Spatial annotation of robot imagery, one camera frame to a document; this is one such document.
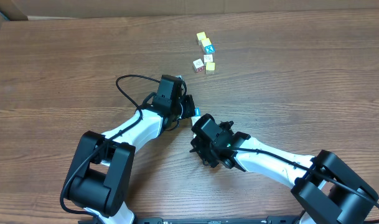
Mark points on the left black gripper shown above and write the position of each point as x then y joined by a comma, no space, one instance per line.
189,110

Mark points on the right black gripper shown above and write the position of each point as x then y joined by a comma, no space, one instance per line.
197,140

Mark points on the blue L block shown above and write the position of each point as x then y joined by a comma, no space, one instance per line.
197,111

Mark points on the red I block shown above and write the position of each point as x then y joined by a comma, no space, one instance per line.
194,119

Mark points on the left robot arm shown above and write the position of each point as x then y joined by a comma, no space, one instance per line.
98,177

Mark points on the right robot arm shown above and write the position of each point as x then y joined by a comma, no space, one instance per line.
328,190

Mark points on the white block red side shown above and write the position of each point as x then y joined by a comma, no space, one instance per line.
198,65

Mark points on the yellow block lower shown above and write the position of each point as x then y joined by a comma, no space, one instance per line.
210,68

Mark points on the yellow block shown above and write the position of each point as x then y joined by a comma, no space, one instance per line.
210,68
200,36
205,42

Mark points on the white block centre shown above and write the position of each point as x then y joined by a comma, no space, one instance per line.
208,58

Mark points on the blue X block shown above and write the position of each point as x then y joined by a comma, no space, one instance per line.
210,49

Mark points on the yellow block far top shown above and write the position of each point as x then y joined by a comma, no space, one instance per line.
200,36

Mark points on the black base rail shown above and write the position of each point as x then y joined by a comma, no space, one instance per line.
289,219

